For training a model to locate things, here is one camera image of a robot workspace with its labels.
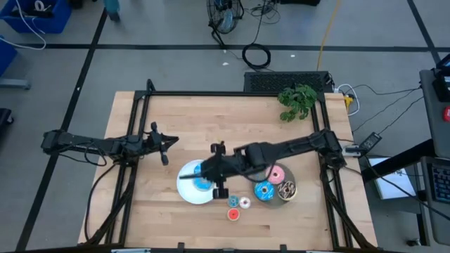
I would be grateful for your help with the black power adapter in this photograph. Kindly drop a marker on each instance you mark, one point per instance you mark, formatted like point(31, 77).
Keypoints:
point(371, 141)

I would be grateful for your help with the yellow power strip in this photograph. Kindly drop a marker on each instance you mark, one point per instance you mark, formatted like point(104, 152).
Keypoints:
point(347, 102)

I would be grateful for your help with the white paper sheet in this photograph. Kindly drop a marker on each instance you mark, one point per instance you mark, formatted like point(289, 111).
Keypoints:
point(390, 186)

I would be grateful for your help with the grey metal foot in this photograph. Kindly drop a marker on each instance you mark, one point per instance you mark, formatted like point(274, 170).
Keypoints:
point(14, 84)

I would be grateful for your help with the black monitor device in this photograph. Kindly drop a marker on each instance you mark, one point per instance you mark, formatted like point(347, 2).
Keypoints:
point(441, 84)

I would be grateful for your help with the blue plastic bin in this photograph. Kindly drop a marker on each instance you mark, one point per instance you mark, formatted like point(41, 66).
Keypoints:
point(5, 56)
point(52, 24)

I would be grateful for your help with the black metal rig frame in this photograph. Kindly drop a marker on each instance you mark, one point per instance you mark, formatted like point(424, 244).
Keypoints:
point(211, 93)

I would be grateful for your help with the grey operator cart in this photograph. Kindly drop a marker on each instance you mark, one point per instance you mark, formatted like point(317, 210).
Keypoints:
point(436, 140)

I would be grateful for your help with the black keyboard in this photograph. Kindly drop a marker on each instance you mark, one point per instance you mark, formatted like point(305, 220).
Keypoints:
point(441, 182)

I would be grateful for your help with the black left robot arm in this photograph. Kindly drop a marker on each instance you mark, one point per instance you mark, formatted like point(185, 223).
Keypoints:
point(88, 142)

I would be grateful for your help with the black floor fan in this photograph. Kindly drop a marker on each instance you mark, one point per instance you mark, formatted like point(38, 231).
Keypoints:
point(225, 15)

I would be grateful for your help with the small white donut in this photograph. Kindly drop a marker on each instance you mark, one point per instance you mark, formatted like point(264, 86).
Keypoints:
point(242, 205)

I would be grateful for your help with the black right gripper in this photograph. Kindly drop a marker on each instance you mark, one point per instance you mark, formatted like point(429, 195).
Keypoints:
point(225, 167)

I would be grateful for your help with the large chocolate sprinkled donut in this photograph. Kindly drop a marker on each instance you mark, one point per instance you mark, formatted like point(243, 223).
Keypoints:
point(281, 195)

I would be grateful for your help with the green potted plant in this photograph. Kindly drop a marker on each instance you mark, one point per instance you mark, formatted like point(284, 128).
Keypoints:
point(297, 102)

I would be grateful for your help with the small red donut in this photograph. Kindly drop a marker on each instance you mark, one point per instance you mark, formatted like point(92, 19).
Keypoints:
point(230, 217)

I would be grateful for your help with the large pink frosted donut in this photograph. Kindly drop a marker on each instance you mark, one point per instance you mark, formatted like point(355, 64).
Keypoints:
point(269, 177)

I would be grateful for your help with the large blue sprinkled donut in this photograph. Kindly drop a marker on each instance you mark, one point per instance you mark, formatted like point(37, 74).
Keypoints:
point(258, 195)

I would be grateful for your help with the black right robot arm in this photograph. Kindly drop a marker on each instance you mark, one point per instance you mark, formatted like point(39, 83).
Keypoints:
point(288, 147)

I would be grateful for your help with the silver aluminium profile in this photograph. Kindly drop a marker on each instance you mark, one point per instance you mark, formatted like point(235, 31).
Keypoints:
point(130, 250)

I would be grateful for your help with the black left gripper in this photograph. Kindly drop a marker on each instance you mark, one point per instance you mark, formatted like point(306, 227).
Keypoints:
point(153, 142)

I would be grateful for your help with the grey round plate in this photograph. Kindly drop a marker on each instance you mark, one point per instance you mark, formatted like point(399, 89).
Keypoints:
point(291, 175)

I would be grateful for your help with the white round plate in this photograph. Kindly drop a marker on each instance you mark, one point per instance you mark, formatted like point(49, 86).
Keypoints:
point(188, 193)

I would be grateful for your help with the person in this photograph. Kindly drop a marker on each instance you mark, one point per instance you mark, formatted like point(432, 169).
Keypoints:
point(112, 8)

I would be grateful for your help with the small teal donut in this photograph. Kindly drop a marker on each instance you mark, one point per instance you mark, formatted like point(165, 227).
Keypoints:
point(230, 198)

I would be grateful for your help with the black caster base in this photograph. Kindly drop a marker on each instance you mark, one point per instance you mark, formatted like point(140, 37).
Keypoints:
point(4, 117)

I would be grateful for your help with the red button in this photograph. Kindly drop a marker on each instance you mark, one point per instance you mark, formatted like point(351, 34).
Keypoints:
point(446, 114)

